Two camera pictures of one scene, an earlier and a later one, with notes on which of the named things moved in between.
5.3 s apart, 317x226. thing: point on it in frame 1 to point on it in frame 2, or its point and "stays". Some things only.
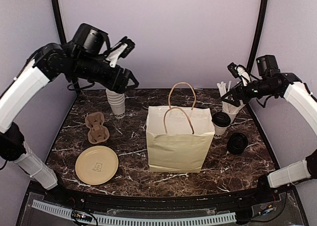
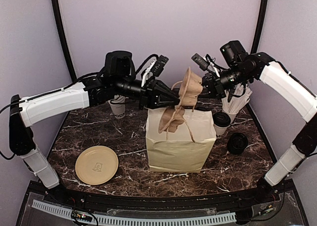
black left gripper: x=121 y=86 to x=151 y=94
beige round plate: x=96 y=165 stays
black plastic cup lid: x=221 y=119 stays
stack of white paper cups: x=117 y=102 stays
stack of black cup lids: x=237 y=143 stays
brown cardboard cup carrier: x=97 y=133 to x=191 y=86
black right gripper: x=236 y=92 to x=214 y=85
